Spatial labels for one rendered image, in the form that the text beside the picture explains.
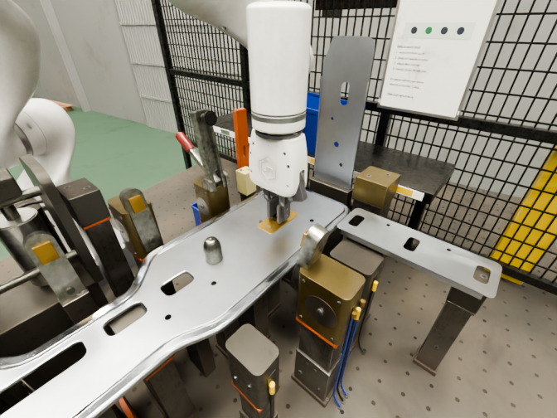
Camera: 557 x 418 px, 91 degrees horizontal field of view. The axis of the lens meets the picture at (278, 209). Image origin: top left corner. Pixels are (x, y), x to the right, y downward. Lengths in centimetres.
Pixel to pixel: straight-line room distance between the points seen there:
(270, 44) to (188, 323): 39
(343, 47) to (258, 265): 48
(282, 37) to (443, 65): 58
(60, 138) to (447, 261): 90
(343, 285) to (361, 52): 46
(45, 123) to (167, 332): 59
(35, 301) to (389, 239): 66
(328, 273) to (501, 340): 60
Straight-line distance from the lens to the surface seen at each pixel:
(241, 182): 68
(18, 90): 75
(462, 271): 59
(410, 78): 92
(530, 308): 108
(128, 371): 44
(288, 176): 43
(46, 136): 85
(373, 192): 68
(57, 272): 56
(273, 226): 52
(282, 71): 39
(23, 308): 65
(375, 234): 60
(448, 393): 80
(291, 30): 39
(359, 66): 66
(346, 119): 69
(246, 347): 43
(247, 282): 48
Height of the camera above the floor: 136
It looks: 34 degrees down
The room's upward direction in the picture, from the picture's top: straight up
